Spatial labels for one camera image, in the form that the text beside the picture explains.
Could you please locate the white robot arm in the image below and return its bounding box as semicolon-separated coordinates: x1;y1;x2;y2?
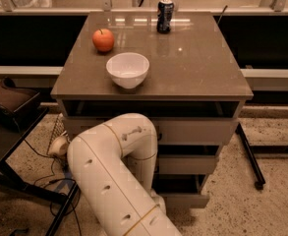
67;113;182;236

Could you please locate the black metal frame leg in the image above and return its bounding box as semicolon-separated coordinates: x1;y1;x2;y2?
236;124;265;191

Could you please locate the white bowl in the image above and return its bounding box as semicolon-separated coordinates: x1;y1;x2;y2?
106;52;149;89

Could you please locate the white round device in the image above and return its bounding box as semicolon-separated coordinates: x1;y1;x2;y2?
48;136;69;157

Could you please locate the brown pouch on table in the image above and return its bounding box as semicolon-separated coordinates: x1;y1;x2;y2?
0;77;40;123

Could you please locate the red apple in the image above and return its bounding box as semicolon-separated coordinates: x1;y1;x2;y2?
91;29;115;52

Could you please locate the dark soda can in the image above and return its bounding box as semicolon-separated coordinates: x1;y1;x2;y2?
156;0;174;33

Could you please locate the black floor cable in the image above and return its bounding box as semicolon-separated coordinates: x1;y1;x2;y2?
23;138;83;236

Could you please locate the black side table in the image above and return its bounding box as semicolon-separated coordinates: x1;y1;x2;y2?
0;106;79;236

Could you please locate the grey drawer cabinet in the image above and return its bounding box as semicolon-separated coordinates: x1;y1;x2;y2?
50;11;254;210

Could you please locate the wire mesh basket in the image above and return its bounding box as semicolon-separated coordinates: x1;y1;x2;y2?
47;114;70;168

